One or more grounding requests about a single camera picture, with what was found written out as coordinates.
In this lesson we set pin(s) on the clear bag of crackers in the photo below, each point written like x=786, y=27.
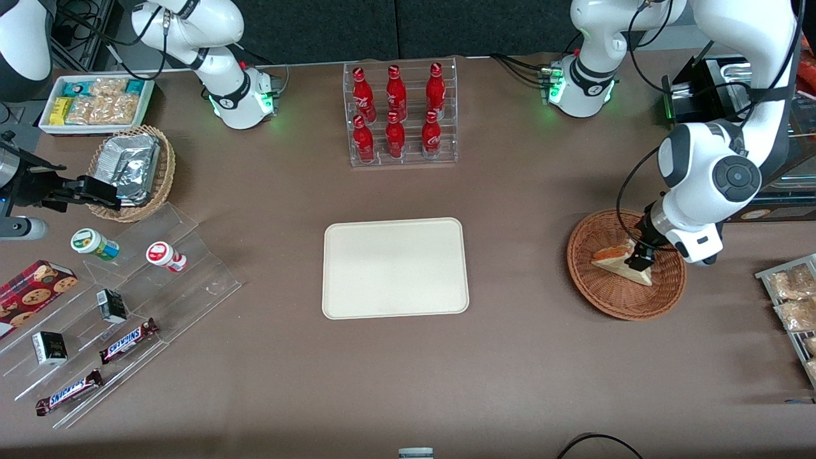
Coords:
x=108, y=87
x=105, y=110

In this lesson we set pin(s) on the white rectangular snack tray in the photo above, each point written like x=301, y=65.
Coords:
x=48, y=126

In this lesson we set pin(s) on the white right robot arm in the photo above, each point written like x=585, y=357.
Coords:
x=223, y=83

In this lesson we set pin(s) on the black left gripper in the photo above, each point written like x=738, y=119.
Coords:
x=649, y=238

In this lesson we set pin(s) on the black equipment rack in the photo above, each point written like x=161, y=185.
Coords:
x=89, y=38

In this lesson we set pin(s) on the tan wicker basket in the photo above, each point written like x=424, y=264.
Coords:
x=164, y=172

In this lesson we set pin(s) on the teal snack packet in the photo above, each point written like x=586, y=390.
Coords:
x=134, y=87
x=74, y=88

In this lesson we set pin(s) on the triangular sandwich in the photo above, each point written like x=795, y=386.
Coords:
x=612, y=260

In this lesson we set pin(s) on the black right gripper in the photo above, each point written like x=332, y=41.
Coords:
x=37, y=188

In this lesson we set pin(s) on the red lid snack cup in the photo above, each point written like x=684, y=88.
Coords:
x=162, y=255

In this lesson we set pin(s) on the beige rectangular serving tray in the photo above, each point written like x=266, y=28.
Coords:
x=395, y=268

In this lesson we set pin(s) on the red cola bottle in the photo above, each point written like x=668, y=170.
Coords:
x=435, y=89
x=395, y=137
x=431, y=135
x=363, y=95
x=396, y=92
x=363, y=141

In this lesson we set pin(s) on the clear bag of pastries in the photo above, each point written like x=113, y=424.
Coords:
x=811, y=347
x=797, y=314
x=812, y=370
x=790, y=284

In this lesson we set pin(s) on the red plaid cookie box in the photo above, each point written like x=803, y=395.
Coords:
x=32, y=296

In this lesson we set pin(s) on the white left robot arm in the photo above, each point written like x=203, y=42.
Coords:
x=701, y=159

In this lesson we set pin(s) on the green lid snack cup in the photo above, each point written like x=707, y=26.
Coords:
x=92, y=243

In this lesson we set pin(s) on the steel warmer pan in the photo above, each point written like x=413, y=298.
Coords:
x=733, y=95

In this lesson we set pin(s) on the brown Snickers bar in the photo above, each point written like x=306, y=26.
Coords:
x=69, y=392
x=127, y=341

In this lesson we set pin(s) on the clear acrylic step stand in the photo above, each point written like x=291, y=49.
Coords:
x=191, y=287

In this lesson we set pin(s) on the black hot food warmer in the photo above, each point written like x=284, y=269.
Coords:
x=698, y=83

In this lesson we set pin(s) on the silver foil package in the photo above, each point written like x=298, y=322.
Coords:
x=127, y=162
x=139, y=196

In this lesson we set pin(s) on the clear acrylic bottle rack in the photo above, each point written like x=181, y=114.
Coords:
x=411, y=156

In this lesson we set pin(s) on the round brown wicker basket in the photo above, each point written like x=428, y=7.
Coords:
x=618, y=299

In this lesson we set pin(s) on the yellow snack packet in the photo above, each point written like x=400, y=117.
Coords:
x=60, y=110

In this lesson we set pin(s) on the small black carton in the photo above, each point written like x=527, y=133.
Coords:
x=50, y=347
x=112, y=306

